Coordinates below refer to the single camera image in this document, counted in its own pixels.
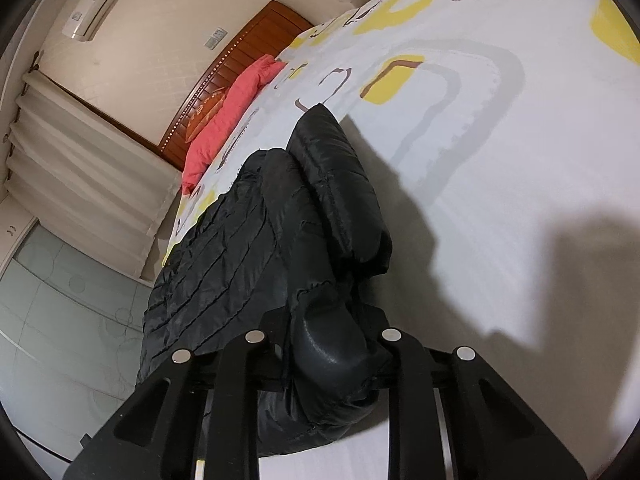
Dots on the orange cushion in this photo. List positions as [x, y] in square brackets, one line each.
[204, 112]

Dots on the frosted glass wardrobe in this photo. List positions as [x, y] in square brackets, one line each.
[65, 320]

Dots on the white air conditioner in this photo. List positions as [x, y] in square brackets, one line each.
[102, 0]

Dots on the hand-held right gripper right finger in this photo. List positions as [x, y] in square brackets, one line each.
[400, 360]

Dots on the black puffer jacket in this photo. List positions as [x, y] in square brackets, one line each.
[225, 260]

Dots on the cream window curtain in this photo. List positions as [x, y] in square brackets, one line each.
[75, 160]

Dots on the wooden headboard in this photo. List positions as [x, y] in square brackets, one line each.
[250, 40]

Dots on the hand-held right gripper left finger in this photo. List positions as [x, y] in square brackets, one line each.
[247, 365]

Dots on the patterned bed sheet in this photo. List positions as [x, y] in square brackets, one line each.
[500, 160]

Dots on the pink pillow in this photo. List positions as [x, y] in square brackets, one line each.
[225, 115]

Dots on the wall socket panel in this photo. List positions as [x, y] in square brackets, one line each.
[215, 38]

